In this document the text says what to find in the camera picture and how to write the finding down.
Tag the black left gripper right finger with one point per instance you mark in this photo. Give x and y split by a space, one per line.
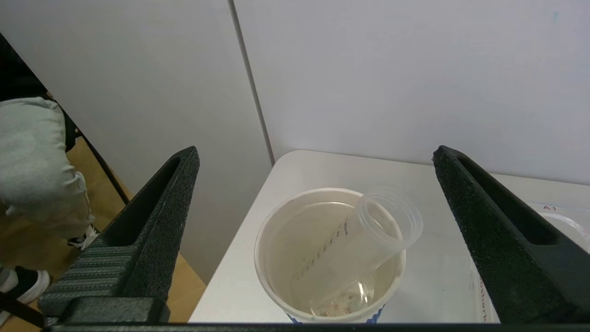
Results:
521 258

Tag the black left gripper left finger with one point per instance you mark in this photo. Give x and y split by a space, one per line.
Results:
138 249

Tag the white paper cup blue band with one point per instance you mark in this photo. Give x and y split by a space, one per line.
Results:
281 258

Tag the clear acrylic test tube rack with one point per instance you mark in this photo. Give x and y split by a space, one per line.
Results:
567 221

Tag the clear graduated plastic test tube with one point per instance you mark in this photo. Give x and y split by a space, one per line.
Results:
359 240

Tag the black and white shoe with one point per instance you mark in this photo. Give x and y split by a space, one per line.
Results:
25 283
84 239

